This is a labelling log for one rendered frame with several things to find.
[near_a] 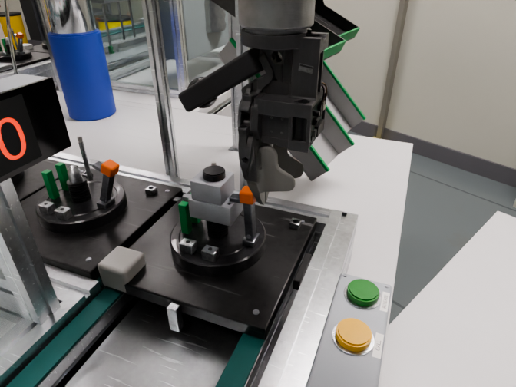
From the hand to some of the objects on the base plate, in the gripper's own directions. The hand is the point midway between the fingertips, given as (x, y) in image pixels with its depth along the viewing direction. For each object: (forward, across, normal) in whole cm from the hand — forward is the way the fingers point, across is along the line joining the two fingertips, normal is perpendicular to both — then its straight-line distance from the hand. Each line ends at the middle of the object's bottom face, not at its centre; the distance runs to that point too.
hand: (257, 193), depth 50 cm
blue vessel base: (+21, +60, +86) cm, 107 cm away
